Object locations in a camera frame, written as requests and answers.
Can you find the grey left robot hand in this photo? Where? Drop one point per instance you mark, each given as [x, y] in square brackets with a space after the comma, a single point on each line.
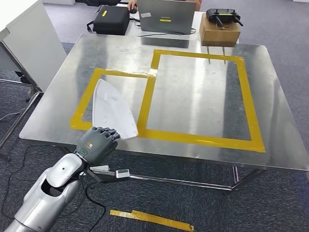
[96, 145]

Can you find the white triangular plastic panel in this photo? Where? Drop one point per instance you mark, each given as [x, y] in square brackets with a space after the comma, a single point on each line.
[111, 109]

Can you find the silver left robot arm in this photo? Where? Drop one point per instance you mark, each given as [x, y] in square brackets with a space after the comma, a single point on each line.
[43, 205]

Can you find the steel workbench table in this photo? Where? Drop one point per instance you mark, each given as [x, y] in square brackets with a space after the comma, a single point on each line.
[193, 96]

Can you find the white power strip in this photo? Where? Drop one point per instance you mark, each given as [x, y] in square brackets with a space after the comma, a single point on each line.
[100, 168]

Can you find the small yellow tape square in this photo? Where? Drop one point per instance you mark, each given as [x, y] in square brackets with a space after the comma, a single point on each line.
[85, 102]

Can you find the yellow floor tape strip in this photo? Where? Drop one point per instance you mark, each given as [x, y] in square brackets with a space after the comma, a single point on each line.
[157, 220]

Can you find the black carrying case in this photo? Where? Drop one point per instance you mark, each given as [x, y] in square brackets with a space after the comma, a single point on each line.
[111, 20]

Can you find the large yellow tape square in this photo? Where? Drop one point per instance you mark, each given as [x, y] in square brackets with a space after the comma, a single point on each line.
[193, 138]

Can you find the black computer mouse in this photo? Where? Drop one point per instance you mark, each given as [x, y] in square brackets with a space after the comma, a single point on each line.
[133, 11]

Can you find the person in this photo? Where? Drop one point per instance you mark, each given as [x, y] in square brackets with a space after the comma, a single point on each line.
[132, 4]

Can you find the grey laptop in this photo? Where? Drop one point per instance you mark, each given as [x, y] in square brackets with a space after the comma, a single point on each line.
[166, 16]

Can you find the brown cardboard box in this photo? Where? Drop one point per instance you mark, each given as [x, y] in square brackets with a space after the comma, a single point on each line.
[219, 35]

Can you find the black remote controller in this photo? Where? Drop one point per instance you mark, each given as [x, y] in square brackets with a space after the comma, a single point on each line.
[223, 15]

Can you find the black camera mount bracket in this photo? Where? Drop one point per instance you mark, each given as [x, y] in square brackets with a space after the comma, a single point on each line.
[101, 177]

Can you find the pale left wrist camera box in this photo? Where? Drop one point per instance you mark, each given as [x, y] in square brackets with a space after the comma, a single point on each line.
[122, 174]

